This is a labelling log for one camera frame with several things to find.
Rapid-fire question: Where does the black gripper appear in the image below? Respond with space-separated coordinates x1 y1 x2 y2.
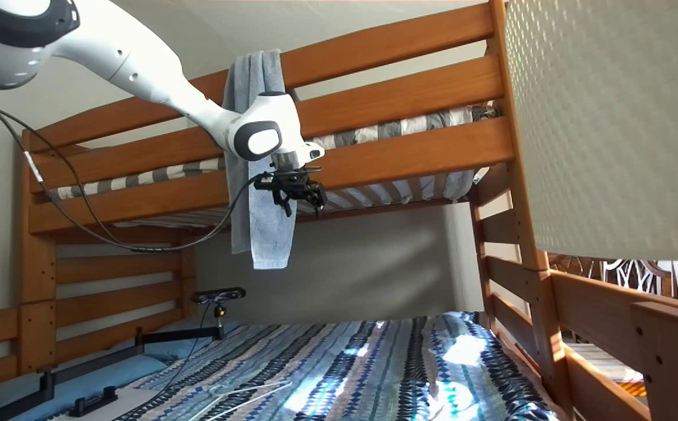
252 161 329 221

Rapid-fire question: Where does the grey blue terry towel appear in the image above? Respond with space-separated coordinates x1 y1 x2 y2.
221 50 300 273

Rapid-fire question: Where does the blue patterned bedspread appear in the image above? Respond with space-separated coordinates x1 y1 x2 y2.
104 308 569 421

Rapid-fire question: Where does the black clamp block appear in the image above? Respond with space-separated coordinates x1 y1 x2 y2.
68 384 120 419

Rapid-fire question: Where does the white quilted mattress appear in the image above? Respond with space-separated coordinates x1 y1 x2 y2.
500 0 678 264

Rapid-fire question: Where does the white lattice pattern panel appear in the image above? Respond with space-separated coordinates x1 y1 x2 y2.
548 250 678 312

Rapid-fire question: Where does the black stereo camera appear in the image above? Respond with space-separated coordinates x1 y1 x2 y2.
189 285 249 306

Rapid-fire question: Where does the wooden bunk bed frame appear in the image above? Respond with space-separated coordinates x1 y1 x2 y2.
0 0 678 421

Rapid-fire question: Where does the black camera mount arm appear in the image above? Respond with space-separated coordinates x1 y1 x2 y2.
133 301 229 352

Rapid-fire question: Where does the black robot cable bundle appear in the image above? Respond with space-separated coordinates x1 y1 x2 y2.
0 91 270 258

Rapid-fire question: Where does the black metal rail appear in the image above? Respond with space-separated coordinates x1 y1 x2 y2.
0 340 147 421

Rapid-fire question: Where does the small black bracket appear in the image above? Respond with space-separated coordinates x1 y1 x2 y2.
37 367 58 403

